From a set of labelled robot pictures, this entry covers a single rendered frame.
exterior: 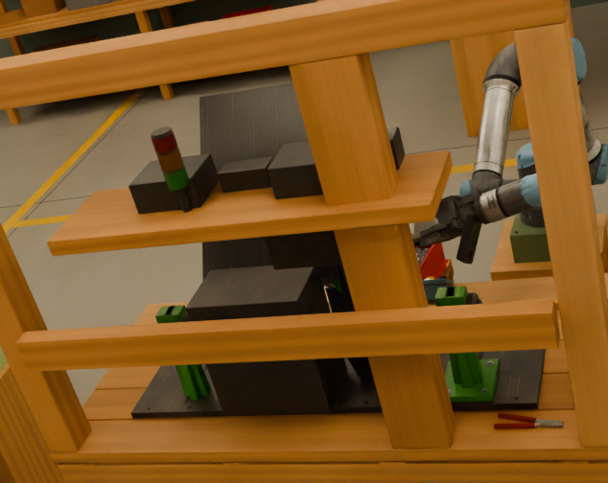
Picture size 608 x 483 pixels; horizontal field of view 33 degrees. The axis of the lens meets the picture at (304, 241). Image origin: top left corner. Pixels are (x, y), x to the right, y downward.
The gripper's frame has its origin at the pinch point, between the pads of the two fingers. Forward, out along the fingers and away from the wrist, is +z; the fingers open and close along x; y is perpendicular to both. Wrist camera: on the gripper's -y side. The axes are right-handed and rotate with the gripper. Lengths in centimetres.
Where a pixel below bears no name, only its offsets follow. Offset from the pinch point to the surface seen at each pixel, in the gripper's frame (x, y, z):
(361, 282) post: 33.8, -17.0, -0.6
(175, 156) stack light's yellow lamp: 61, 14, 24
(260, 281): 17.9, -2.1, 35.0
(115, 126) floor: -327, 304, 370
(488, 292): -43.5, -4.9, 0.0
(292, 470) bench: 3, -47, 44
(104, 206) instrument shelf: 51, 16, 54
